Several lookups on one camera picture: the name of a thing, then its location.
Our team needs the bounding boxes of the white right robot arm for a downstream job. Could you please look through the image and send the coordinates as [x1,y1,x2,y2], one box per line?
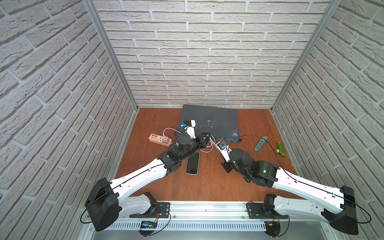
[220,146,359,236]

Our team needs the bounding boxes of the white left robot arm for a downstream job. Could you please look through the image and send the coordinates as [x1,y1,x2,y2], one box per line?
[85,133,211,232]

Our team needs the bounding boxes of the white USB charging cable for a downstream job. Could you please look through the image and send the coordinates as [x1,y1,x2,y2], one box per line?
[162,127,224,154]

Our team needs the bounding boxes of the aluminium frame corner post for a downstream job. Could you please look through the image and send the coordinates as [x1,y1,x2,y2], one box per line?
[83,0,139,112]
[270,0,342,115]

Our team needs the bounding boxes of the grey blue network switch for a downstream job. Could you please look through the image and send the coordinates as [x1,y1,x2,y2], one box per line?
[178,105,240,143]

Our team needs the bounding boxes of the smartphone with green case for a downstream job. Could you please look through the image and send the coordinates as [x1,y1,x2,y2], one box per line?
[186,152,200,176]

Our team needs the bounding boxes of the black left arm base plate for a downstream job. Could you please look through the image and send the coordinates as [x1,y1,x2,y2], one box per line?
[129,192,171,219]

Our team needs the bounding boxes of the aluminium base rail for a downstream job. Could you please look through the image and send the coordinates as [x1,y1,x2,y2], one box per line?
[77,200,340,240]

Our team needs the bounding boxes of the pink USB charger adapter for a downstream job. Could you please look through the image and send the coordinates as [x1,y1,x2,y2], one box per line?
[162,136,170,144]

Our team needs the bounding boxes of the pink power strip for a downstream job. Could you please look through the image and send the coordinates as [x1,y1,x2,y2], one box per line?
[149,134,172,147]

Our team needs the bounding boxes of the aluminium frame corner post left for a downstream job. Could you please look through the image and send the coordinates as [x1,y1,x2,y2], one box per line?
[83,0,139,112]

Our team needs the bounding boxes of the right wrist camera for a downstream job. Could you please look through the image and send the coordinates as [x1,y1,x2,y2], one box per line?
[217,141,231,163]

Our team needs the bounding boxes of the aluminium frame corner post right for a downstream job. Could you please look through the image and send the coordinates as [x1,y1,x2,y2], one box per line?
[270,0,342,115]

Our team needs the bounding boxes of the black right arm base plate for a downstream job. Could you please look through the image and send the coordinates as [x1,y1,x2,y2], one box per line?
[246,194,288,219]

